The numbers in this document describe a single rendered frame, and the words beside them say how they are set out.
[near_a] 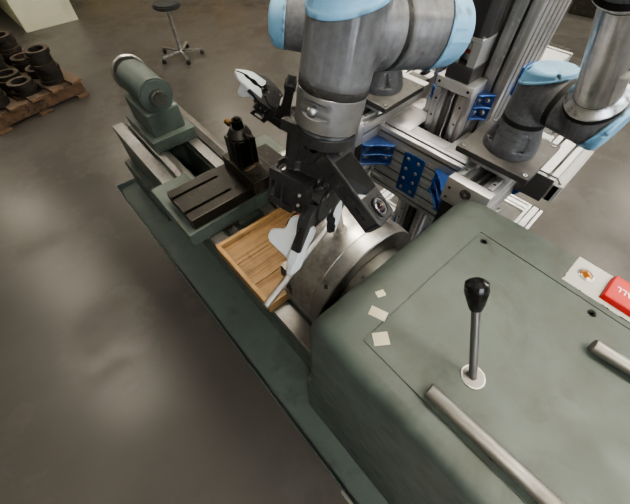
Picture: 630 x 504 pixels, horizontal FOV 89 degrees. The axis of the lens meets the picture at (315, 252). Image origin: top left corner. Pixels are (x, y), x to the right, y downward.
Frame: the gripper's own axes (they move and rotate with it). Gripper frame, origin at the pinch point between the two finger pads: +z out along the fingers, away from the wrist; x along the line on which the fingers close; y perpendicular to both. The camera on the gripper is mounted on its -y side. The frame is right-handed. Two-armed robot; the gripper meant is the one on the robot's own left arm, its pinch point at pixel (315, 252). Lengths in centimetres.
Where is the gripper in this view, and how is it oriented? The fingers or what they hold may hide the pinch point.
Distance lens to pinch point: 51.3
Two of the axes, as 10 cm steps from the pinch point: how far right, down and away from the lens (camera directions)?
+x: -5.2, 5.7, -6.4
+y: -8.4, -4.7, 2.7
